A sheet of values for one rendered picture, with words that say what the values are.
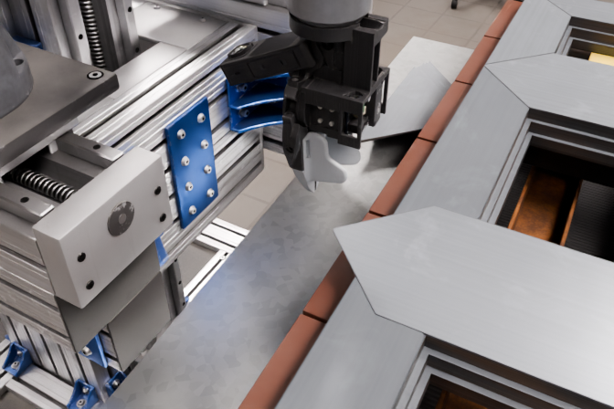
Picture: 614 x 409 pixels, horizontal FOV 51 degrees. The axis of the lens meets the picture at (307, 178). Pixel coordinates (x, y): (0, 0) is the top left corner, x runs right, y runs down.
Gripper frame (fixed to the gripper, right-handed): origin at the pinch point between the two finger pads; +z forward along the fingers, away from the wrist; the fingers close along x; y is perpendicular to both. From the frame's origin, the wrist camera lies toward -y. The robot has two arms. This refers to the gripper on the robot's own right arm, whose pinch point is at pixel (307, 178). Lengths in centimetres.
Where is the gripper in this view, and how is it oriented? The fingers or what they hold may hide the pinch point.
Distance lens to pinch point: 71.0
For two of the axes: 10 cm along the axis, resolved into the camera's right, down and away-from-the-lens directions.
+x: 4.4, -5.7, 7.0
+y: 9.0, 2.8, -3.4
